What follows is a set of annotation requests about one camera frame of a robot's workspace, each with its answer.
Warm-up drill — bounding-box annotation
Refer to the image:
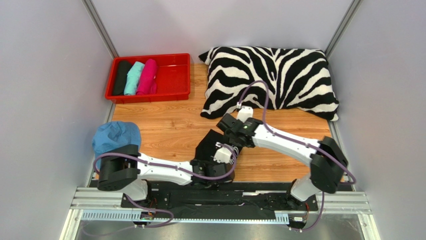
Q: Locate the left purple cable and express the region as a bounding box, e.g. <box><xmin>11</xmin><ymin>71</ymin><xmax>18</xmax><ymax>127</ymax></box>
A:
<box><xmin>92</xmin><ymin>143</ymin><xmax>239</xmax><ymax>234</ymax></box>

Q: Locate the zebra print pillow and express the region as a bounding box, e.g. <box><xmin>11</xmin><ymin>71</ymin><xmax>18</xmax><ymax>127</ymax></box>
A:
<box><xmin>199</xmin><ymin>46</ymin><xmax>339</xmax><ymax>122</ymax></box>

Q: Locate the blue bucket hat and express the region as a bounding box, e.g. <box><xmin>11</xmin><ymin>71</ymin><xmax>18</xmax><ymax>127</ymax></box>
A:
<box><xmin>92</xmin><ymin>121</ymin><xmax>142</xmax><ymax>158</ymax></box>

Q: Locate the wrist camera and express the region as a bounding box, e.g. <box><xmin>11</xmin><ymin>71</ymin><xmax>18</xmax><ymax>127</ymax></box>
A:
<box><xmin>213</xmin><ymin>142</ymin><xmax>237</xmax><ymax>165</ymax></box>
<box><xmin>236</xmin><ymin>106</ymin><xmax>254</xmax><ymax>123</ymax></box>

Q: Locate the purple cable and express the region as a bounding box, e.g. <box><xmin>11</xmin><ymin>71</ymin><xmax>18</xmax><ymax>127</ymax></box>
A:
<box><xmin>235</xmin><ymin>80</ymin><xmax>357</xmax><ymax>233</ymax></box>
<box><xmin>92</xmin><ymin>143</ymin><xmax>239</xmax><ymax>234</ymax></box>

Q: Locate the red plastic bin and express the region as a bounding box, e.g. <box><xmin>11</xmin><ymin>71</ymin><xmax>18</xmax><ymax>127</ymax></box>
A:
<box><xmin>104</xmin><ymin>53</ymin><xmax>191</xmax><ymax>104</ymax></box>

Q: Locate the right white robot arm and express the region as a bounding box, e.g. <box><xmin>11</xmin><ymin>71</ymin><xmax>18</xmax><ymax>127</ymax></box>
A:
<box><xmin>216</xmin><ymin>113</ymin><xmax>348</xmax><ymax>202</ymax></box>

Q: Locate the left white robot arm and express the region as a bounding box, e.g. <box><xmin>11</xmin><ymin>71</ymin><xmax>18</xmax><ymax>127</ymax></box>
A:
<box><xmin>94</xmin><ymin>142</ymin><xmax>241</xmax><ymax>201</ymax></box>

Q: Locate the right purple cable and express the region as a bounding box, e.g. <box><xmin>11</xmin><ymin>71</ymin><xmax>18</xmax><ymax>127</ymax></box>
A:
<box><xmin>235</xmin><ymin>80</ymin><xmax>357</xmax><ymax>233</ymax></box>

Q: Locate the black t shirt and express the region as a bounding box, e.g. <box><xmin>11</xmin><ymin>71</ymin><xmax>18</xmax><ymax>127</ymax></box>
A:
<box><xmin>194</xmin><ymin>129</ymin><xmax>231</xmax><ymax>164</ymax></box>

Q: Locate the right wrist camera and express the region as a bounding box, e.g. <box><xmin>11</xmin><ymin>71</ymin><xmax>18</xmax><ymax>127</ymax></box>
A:
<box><xmin>236</xmin><ymin>106</ymin><xmax>254</xmax><ymax>123</ymax></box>

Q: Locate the rolled pink shirt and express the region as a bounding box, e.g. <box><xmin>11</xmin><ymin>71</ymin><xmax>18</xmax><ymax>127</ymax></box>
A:
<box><xmin>136</xmin><ymin>59</ymin><xmax>158</xmax><ymax>95</ymax></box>

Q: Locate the rolled black shirt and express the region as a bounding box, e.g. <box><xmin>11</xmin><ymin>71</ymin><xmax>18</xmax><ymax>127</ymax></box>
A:
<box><xmin>112</xmin><ymin>60</ymin><xmax>133</xmax><ymax>96</ymax></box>

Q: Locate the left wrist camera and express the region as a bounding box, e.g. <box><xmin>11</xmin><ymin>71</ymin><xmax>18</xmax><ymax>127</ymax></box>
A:
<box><xmin>213</xmin><ymin>142</ymin><xmax>237</xmax><ymax>165</ymax></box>

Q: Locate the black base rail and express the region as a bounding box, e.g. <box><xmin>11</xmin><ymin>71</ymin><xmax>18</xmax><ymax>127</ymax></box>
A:
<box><xmin>137</xmin><ymin>181</ymin><xmax>319</xmax><ymax>221</ymax></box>

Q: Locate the rolled teal shirt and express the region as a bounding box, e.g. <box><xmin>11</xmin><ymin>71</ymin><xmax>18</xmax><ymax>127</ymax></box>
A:
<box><xmin>124</xmin><ymin>61</ymin><xmax>145</xmax><ymax>96</ymax></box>

